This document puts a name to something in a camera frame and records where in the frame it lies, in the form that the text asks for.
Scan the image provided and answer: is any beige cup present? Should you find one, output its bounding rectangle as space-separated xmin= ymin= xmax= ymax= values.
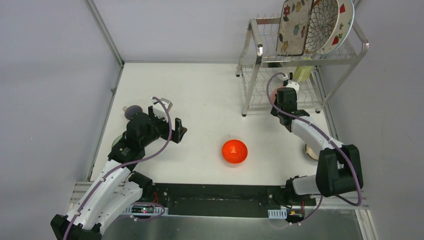
xmin=122 ymin=105 xmax=143 ymax=120

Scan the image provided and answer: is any pale yellow mug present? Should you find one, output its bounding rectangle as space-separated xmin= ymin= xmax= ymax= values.
xmin=292 ymin=65 xmax=314 ymax=83

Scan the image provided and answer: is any square floral plate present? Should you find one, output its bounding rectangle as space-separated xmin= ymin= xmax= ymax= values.
xmin=276 ymin=0 xmax=314 ymax=57

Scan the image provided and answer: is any brown petal pattern plate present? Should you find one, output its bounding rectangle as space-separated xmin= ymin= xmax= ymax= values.
xmin=305 ymin=0 xmax=338 ymax=54

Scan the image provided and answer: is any watermelon pattern round plate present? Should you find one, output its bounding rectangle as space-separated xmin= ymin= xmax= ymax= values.
xmin=317 ymin=0 xmax=355 ymax=55

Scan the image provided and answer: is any pink mug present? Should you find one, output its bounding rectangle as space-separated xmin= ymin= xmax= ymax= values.
xmin=270 ymin=87 xmax=279 ymax=105

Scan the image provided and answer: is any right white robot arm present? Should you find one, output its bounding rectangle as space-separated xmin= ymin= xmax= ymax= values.
xmin=270 ymin=87 xmax=363 ymax=205

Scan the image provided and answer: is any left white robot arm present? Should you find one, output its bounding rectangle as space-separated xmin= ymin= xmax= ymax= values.
xmin=50 ymin=98 xmax=187 ymax=240

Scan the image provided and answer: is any brown dish under right arm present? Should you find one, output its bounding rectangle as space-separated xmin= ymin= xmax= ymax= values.
xmin=304 ymin=144 xmax=319 ymax=161

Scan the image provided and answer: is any steel two-tier dish rack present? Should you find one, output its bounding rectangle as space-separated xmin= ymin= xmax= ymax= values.
xmin=235 ymin=15 xmax=370 ymax=117

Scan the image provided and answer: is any mint green bowl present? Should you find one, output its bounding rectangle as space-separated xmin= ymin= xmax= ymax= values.
xmin=111 ymin=134 xmax=124 ymax=149

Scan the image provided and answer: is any orange bowl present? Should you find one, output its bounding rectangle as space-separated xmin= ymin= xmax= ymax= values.
xmin=221 ymin=139 xmax=249 ymax=164

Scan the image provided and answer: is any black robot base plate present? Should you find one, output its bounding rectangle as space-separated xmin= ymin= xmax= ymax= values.
xmin=139 ymin=183 xmax=317 ymax=218

